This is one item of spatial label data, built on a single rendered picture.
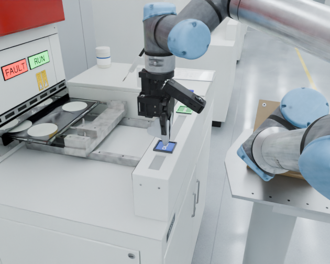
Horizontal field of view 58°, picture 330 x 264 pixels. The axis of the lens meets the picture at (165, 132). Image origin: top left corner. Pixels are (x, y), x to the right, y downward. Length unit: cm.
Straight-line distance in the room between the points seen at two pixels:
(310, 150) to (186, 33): 30
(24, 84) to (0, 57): 14
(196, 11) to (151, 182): 40
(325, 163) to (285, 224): 79
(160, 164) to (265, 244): 62
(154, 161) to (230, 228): 125
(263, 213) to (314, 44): 75
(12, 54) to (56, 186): 48
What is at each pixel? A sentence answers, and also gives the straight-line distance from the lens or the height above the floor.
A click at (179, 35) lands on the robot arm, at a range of 58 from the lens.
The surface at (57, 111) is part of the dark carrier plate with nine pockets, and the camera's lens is 127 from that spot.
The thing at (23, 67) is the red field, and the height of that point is 110.
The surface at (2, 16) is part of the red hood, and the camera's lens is 106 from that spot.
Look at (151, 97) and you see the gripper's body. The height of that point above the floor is 112.
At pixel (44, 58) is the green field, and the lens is 128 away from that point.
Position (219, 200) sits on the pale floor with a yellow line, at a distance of 214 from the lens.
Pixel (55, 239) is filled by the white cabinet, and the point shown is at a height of 73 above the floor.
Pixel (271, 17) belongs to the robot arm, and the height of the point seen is 133.
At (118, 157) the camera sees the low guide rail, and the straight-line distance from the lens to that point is 101.
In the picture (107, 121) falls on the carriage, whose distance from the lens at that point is 118.
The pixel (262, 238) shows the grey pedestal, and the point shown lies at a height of 52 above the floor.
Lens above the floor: 140
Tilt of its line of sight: 29 degrees down
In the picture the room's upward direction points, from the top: straight up
